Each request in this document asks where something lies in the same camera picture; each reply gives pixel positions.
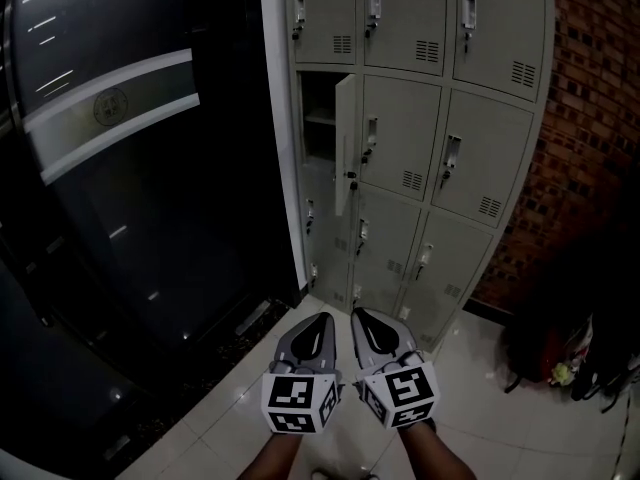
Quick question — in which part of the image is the dark glass door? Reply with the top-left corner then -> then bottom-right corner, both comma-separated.
0,0 -> 301,469

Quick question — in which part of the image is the red bag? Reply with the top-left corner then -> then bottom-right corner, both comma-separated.
502,316 -> 567,395

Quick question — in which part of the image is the person's right forearm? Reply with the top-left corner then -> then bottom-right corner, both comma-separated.
398,422 -> 477,480

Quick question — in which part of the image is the grey metal locker cabinet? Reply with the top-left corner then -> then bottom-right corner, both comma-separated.
284,0 -> 557,355

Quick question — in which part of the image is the metal floor door plate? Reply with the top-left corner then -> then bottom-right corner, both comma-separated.
101,434 -> 132,463
233,299 -> 272,335

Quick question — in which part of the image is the grey locker door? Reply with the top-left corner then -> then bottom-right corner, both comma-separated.
333,73 -> 358,217

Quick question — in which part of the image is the black clothes rack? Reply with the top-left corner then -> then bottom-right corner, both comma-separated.
569,362 -> 640,415

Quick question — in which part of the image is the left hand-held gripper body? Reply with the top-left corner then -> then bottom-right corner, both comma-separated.
260,360 -> 344,435

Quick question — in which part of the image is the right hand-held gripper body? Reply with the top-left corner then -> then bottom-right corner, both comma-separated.
355,350 -> 439,430

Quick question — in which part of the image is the person's left forearm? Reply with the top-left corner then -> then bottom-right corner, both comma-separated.
237,432 -> 305,480

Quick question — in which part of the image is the white printed tote bag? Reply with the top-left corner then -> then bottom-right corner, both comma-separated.
563,314 -> 597,385

